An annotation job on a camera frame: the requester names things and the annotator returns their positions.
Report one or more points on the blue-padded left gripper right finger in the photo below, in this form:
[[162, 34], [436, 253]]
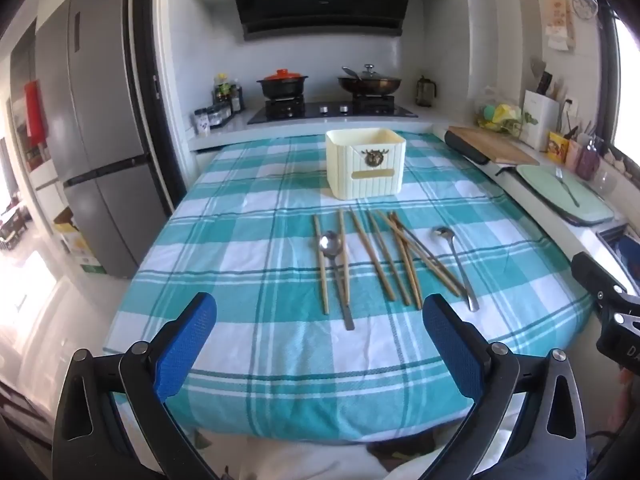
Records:
[[548, 440]]

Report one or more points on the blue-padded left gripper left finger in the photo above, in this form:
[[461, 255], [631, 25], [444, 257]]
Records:
[[90, 440]]

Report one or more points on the wooden chopstick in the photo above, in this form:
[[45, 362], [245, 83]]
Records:
[[459, 286], [429, 262], [389, 259], [416, 293], [372, 255], [341, 225], [397, 244], [322, 267]]

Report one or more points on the steel spoon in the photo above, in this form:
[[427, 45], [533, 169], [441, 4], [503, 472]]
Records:
[[331, 247], [471, 299]]

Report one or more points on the light green tray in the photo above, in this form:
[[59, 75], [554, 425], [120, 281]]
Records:
[[541, 179]]

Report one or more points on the purple soap bottle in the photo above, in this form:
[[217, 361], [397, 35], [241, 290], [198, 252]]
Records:
[[589, 160]]

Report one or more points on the steel fork on tray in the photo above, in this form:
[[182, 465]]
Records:
[[560, 177]]

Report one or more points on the yellow snack packet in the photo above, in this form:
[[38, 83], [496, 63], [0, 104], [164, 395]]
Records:
[[557, 147]]

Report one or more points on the wooden cutting board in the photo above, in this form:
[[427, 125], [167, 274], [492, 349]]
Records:
[[496, 146]]

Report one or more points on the white knife block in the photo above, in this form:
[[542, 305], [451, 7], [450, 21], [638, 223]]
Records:
[[540, 115]]

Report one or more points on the teal white plaid tablecloth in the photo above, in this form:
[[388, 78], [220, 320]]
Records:
[[318, 336]]

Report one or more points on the black mat under board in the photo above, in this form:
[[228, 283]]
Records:
[[465, 149]]

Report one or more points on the plastic bag with produce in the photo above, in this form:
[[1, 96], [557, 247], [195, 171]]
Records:
[[494, 112]]

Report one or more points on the dark glass french press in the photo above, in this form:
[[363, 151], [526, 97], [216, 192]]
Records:
[[426, 92]]

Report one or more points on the cream utensil holder box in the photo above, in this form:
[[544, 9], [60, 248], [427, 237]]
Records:
[[365, 162]]

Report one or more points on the red fire extinguisher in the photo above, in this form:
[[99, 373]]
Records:
[[36, 127]]

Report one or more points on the white spice jar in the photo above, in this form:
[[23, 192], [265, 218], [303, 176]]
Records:
[[201, 121]]

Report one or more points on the spice jar rack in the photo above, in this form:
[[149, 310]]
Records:
[[218, 114]]

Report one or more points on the wok with glass lid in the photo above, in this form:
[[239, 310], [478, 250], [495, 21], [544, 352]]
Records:
[[368, 82]]

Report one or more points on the sauce bottles group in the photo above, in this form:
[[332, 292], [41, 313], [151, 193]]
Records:
[[228, 91]]

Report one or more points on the grey double-door refrigerator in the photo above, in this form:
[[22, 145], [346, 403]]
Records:
[[106, 126]]

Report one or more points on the black gas stove top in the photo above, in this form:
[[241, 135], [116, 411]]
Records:
[[361, 106]]

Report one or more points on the black clay pot red lid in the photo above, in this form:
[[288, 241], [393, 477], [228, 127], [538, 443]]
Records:
[[283, 85]]

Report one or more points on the black range hood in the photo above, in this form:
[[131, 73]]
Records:
[[262, 18]]

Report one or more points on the wire trivet on wall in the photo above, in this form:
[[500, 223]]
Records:
[[585, 10]]

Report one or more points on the wall calendar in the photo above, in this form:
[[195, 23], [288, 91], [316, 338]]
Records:
[[558, 25]]

